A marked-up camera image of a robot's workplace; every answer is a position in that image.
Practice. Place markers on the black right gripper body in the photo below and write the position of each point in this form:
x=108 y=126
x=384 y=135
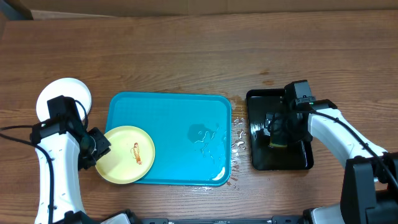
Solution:
x=286 y=128

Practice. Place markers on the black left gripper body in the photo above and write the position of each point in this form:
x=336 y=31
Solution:
x=96 y=147

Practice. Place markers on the yellow green sponge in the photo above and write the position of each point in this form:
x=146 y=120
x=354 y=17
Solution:
x=278 y=140

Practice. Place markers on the yellow plate with ketchup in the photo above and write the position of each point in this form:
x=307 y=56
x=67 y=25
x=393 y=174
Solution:
x=131 y=155

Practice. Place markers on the white plate with ketchup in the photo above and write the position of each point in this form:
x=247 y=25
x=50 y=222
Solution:
x=71 y=84

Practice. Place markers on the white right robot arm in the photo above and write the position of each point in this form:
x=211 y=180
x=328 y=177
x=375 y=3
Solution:
x=369 y=191

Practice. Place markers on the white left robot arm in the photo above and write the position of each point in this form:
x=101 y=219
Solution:
x=62 y=152

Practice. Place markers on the black water tray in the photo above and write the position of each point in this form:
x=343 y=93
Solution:
x=263 y=157

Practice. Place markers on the teal plastic tray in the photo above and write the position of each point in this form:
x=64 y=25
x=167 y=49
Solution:
x=191 y=135

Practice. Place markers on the cardboard back panel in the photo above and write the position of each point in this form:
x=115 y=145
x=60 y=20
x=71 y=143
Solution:
x=199 y=7

